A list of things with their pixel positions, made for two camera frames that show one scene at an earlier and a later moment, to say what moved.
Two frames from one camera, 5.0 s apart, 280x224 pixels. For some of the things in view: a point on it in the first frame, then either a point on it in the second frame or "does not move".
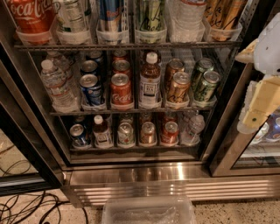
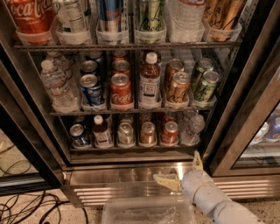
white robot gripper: x=269 y=52 -> x=192 y=181
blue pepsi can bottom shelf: x=80 y=137 does not move
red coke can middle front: x=122 y=95 does not move
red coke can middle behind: x=121 y=66 does not move
